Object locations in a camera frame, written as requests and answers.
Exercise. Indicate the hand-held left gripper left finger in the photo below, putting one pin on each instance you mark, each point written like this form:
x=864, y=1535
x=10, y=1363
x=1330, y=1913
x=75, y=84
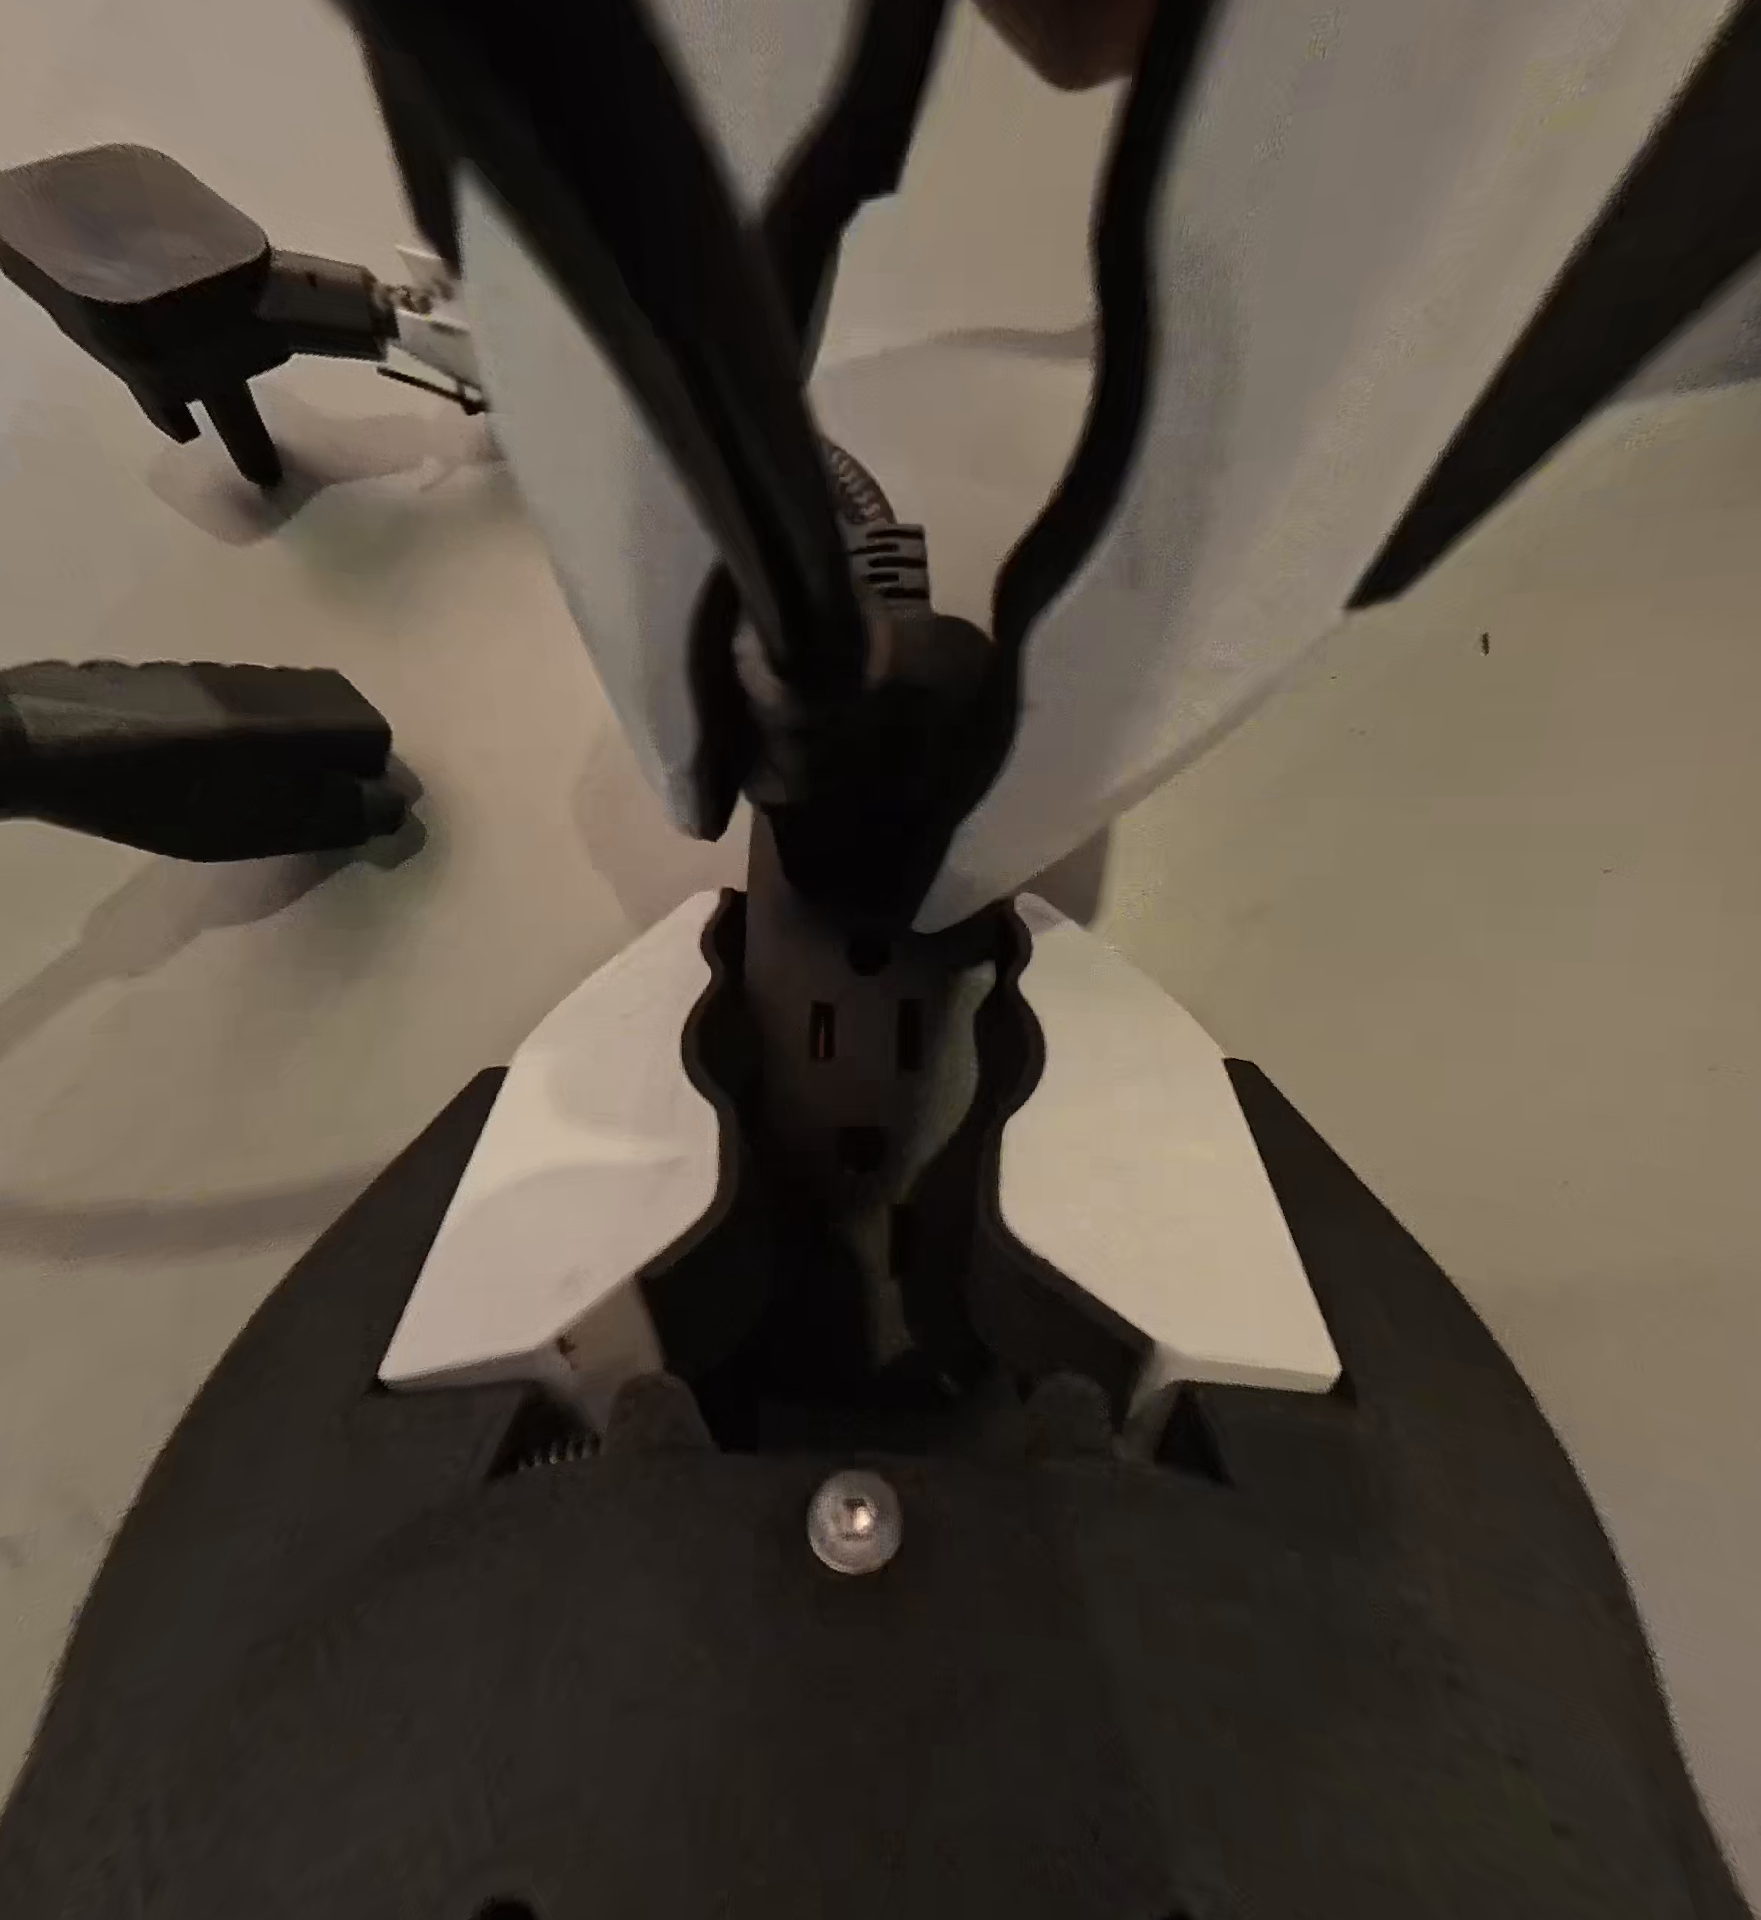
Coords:
x=566, y=1184

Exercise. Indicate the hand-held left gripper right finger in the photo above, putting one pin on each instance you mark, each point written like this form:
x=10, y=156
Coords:
x=1150, y=1184

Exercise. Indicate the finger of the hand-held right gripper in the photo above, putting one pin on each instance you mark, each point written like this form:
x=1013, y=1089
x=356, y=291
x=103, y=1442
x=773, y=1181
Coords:
x=596, y=496
x=1269, y=377

